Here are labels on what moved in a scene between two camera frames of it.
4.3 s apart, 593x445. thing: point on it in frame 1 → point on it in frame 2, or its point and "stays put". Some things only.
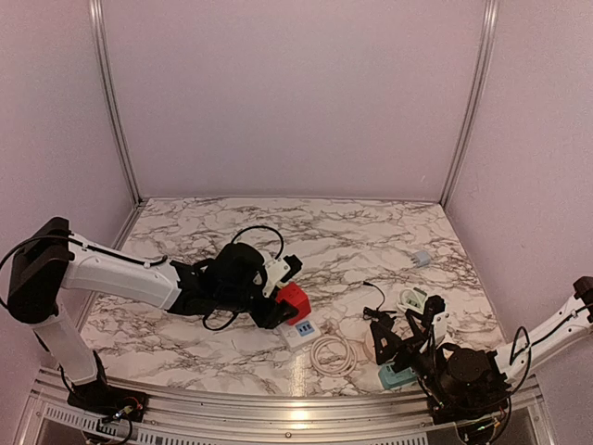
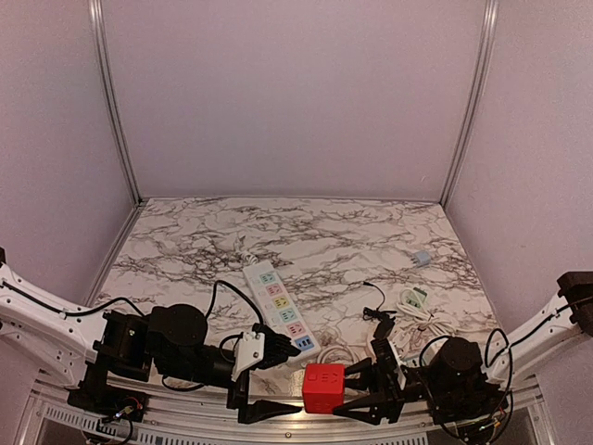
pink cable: x=351 y=351 → x=330 y=336
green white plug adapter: x=419 y=295 stays put
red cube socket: x=295 y=295 → x=323 y=387
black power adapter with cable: x=380 y=318 stays put
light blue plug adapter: x=422 y=259 stays put
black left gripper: x=273 y=316 → x=239 y=400
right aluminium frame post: x=485 y=58 stays put
